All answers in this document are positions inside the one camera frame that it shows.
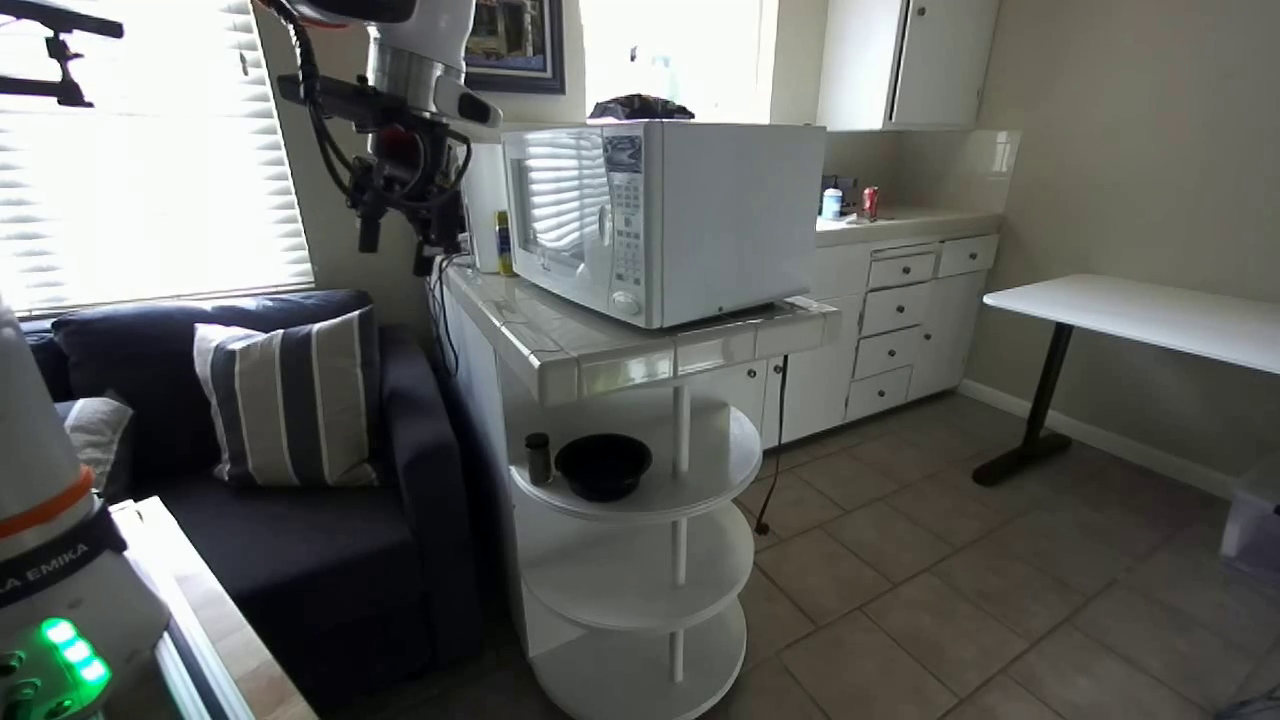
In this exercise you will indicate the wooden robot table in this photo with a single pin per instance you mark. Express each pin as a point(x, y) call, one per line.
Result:
point(203, 612)

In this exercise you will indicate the tiled counter with round shelves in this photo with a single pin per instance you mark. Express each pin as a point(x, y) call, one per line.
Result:
point(574, 343)

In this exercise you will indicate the light blue bottle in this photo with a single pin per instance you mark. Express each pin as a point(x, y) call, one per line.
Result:
point(833, 204)

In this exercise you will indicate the navy blue sofa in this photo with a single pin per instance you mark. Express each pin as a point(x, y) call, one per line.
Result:
point(333, 560)

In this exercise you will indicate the white kitchen drawer cabinet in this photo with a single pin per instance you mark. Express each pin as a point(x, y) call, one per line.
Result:
point(907, 354)

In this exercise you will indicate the white wall outlet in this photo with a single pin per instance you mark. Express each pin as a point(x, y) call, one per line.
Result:
point(1006, 153)

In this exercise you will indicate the striped blue white pillow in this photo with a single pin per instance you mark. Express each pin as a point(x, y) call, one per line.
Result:
point(287, 400)

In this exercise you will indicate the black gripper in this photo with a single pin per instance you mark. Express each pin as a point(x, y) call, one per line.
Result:
point(405, 164)

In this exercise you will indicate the yellow and blue can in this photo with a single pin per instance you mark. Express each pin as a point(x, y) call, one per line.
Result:
point(506, 247)

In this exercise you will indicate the red can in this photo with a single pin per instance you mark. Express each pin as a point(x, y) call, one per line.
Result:
point(869, 202)

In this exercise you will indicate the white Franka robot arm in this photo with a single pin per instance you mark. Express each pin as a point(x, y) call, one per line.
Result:
point(32, 440)

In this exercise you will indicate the small dark cup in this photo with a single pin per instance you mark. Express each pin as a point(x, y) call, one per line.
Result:
point(537, 462)

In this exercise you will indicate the white desk with black leg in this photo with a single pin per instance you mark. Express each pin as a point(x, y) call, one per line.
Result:
point(1146, 315)

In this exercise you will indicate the black object on microwave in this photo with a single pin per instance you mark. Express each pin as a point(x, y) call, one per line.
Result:
point(642, 109)

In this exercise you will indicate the large dark framed picture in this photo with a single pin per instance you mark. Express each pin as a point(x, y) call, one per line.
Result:
point(522, 44)

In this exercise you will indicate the white paper towel roll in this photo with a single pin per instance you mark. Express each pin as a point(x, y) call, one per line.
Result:
point(483, 202)

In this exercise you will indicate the robot base indicator light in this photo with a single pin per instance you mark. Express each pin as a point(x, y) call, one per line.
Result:
point(61, 664)

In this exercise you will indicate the white microwave oven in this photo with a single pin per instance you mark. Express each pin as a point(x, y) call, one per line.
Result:
point(693, 222)

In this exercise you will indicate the plain grey cushion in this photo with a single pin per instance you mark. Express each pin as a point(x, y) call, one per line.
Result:
point(97, 440)

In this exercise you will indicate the black bowl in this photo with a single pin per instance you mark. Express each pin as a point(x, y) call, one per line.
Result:
point(603, 464)

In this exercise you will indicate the white wall cabinet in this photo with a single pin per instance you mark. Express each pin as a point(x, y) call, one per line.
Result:
point(921, 63)

